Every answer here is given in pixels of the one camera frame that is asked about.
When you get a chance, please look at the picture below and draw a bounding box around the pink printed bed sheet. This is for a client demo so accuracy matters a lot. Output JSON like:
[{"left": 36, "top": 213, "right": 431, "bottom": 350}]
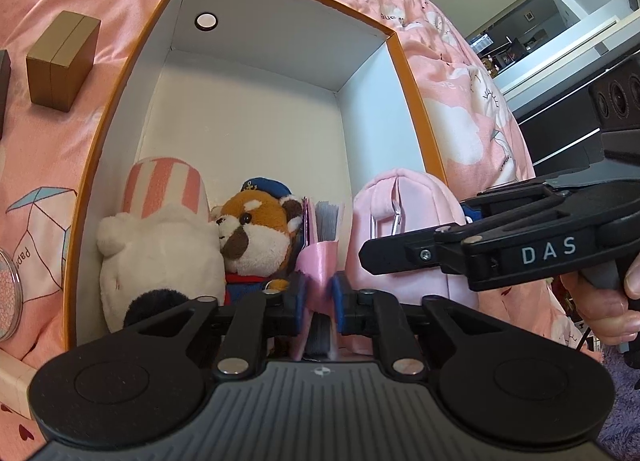
[{"left": 0, "top": 0, "right": 606, "bottom": 461}]

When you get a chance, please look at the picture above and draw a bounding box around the white striped-hat plush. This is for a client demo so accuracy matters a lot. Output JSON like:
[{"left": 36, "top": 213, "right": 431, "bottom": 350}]
[{"left": 96, "top": 158, "right": 226, "bottom": 333}]

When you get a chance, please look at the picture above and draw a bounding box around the gold jewellery box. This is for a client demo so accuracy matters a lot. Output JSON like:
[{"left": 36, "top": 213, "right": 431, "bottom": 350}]
[{"left": 26, "top": 10, "right": 101, "bottom": 112}]

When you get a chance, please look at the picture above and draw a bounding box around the white charger plug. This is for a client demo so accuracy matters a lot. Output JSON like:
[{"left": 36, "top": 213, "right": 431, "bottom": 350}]
[{"left": 0, "top": 351, "right": 37, "bottom": 419}]

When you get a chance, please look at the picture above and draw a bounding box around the black rectangular box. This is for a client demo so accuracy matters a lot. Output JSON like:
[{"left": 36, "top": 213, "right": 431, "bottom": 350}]
[{"left": 0, "top": 49, "right": 11, "bottom": 138}]

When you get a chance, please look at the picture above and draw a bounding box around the person's right hand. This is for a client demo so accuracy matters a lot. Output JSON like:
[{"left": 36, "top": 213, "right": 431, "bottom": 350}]
[{"left": 561, "top": 259, "right": 640, "bottom": 345}]

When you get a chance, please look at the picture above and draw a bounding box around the orange white cardboard box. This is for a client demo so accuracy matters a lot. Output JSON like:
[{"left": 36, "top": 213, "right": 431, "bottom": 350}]
[{"left": 64, "top": 0, "right": 445, "bottom": 347}]

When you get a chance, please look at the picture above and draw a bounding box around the round clear compact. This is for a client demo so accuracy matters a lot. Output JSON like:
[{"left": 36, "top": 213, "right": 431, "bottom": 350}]
[{"left": 0, "top": 249, "right": 23, "bottom": 342}]

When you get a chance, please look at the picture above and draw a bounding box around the pink zip pouch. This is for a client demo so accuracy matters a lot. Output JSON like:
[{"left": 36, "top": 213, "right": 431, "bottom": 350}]
[{"left": 345, "top": 168, "right": 478, "bottom": 309}]

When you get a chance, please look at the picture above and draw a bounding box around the red panda sailor plush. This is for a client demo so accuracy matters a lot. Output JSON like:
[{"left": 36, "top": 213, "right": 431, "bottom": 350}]
[{"left": 209, "top": 177, "right": 303, "bottom": 306}]

